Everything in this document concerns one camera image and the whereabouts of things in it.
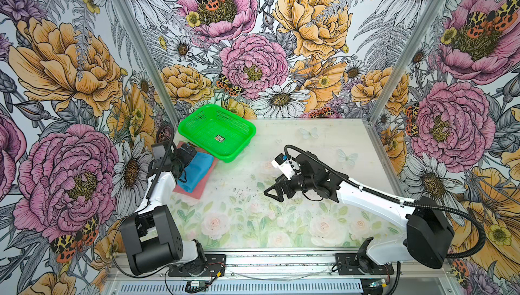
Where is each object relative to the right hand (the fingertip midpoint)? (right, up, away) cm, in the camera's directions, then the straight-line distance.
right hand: (274, 192), depth 77 cm
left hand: (-35, +11, +11) cm, 39 cm away
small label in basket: (-29, +20, +36) cm, 50 cm away
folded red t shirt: (-32, -2, +12) cm, 34 cm away
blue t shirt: (-34, +6, +13) cm, 37 cm away
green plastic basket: (-30, +25, +41) cm, 57 cm away
